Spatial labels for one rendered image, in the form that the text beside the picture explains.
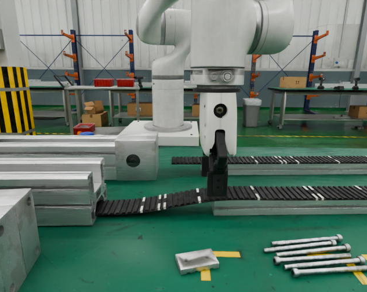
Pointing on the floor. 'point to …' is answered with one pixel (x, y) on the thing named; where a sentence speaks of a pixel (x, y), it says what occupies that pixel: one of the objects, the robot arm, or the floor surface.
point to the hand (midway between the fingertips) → (213, 178)
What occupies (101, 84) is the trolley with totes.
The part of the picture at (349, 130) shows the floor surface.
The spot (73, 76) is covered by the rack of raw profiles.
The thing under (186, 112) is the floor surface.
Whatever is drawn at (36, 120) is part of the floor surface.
